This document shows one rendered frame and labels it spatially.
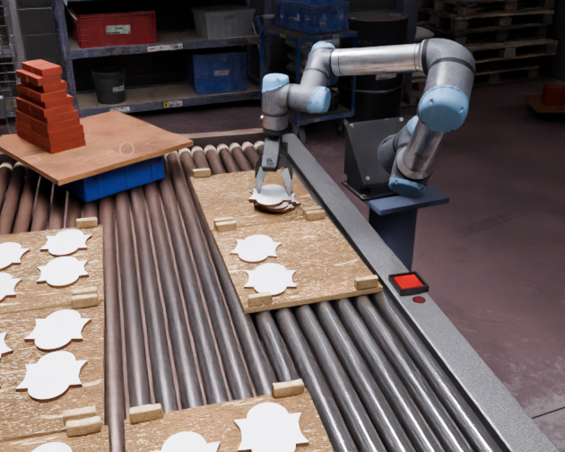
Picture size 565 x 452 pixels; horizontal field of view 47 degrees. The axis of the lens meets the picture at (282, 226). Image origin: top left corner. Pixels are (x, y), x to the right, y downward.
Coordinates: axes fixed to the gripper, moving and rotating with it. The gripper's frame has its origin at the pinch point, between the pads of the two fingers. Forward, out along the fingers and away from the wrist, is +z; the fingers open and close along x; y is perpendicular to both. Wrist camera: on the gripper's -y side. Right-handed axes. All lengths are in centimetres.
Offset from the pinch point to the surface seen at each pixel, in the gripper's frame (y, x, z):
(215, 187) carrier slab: 13.0, 20.2, 5.3
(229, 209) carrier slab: -2.9, 13.3, 5.0
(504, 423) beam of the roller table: -87, -51, 5
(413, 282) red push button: -40, -39, 4
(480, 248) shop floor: 151, -104, 98
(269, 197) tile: -2.5, 1.0, 0.6
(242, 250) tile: -29.9, 5.5, 3.8
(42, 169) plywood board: -1, 71, -4
